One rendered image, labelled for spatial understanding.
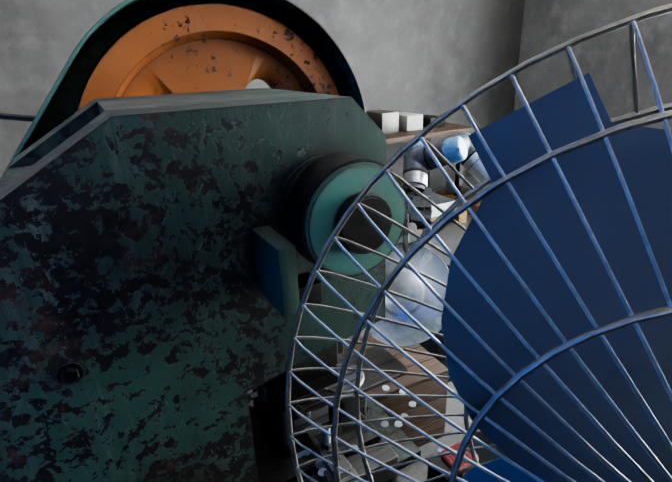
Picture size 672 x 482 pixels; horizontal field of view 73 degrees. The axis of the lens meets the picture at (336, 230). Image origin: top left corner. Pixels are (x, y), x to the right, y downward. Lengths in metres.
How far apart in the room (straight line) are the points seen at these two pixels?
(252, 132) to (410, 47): 4.62
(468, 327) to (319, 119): 0.54
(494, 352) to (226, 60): 1.11
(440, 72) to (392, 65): 0.67
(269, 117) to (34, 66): 3.52
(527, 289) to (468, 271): 0.04
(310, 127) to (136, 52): 0.57
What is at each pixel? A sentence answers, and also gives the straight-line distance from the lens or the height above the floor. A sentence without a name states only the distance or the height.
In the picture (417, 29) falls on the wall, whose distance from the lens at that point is 5.34.
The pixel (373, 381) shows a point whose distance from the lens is 1.24.
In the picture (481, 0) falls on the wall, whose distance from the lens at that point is 5.96.
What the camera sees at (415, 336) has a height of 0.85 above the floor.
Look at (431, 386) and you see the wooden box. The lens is 2.00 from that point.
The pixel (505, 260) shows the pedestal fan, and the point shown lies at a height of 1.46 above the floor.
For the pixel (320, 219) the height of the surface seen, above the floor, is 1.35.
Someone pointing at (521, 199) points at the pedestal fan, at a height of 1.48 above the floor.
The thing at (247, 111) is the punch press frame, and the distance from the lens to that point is 0.70.
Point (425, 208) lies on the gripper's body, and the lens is 1.35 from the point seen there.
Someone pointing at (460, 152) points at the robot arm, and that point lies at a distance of 1.37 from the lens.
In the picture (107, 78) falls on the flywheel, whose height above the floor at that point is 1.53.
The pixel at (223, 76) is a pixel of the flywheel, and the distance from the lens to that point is 1.28.
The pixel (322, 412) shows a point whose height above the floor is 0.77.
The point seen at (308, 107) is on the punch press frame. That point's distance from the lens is 0.74.
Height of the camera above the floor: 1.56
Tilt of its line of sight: 21 degrees down
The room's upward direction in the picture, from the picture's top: 2 degrees counter-clockwise
